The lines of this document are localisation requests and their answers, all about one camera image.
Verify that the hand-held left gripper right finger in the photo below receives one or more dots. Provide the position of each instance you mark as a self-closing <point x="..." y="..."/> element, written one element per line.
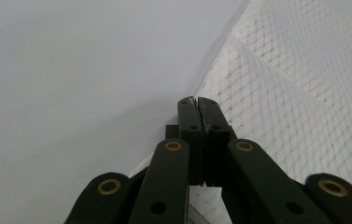
<point x="215" y="137"/>

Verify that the white grid-patterned cloth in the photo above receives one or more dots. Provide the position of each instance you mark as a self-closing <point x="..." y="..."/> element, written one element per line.
<point x="288" y="102"/>

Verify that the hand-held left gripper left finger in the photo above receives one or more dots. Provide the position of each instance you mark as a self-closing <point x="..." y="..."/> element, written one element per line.
<point x="190" y="133"/>

